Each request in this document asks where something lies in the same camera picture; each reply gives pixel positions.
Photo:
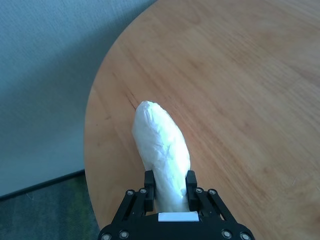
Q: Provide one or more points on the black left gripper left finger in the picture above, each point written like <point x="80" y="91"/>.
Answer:
<point x="149" y="192"/>

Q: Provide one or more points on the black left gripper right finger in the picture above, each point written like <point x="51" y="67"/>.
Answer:
<point x="191" y="192"/>

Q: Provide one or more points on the white plastic-wrapped sandbag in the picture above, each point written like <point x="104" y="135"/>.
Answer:
<point x="160" y="145"/>

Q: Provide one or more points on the black baseboard strip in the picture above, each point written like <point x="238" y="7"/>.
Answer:
<point x="42" y="184"/>

